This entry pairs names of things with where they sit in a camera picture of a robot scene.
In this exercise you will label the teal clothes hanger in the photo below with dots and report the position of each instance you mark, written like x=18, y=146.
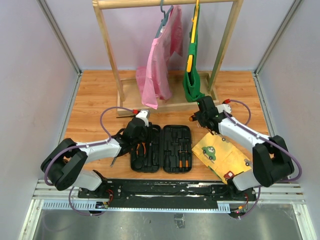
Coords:
x=165, y=19

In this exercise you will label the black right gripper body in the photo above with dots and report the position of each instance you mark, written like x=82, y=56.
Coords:
x=201, y=118

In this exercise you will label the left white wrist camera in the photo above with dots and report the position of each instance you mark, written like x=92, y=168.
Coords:
x=144, y=115

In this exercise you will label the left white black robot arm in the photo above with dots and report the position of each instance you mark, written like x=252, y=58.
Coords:
x=64, y=167

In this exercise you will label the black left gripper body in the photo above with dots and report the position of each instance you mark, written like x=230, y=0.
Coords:
x=143, y=138

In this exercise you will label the yellow clothes hanger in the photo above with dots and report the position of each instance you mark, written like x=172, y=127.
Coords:
x=191, y=56

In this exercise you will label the orange handled awl screwdriver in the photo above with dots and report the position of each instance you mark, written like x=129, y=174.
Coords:
x=126, y=116

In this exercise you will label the black plastic tool case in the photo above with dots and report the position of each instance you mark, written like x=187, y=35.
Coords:
x=165, y=148

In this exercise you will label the green garment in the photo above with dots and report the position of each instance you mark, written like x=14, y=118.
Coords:
x=191, y=81

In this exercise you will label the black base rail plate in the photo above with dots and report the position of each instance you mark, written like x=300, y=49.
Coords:
x=155, y=188

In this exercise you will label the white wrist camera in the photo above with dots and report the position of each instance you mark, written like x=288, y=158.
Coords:
x=224, y=108
x=144, y=115

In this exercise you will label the slotted aluminium cable duct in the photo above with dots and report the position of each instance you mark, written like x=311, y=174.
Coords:
x=137, y=204

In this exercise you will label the black orange handled screwdriver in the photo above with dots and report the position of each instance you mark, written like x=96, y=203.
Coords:
x=195, y=117

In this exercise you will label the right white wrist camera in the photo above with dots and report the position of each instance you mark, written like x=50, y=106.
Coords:
x=224, y=108

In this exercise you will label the wooden clothes rack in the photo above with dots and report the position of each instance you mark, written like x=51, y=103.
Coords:
x=170, y=80

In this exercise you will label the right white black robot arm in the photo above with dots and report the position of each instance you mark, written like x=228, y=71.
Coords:
x=271, y=162

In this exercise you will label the pink garment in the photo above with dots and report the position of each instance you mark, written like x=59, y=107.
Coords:
x=152, y=79

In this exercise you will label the yellow cartoon cloth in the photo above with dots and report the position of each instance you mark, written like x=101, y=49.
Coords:
x=221, y=156

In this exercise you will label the claw hammer black handle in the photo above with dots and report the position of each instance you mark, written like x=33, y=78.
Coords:
x=152, y=131

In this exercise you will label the orange handled needle nose pliers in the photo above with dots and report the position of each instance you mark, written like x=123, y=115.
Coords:
x=141, y=150

